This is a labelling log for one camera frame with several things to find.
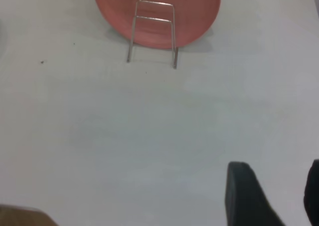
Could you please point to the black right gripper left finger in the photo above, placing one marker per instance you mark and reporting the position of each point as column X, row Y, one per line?
column 246, row 201

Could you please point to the pink round plate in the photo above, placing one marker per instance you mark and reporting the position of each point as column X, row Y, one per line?
column 199, row 11

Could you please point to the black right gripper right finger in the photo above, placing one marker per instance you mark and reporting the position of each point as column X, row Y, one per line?
column 314, row 193

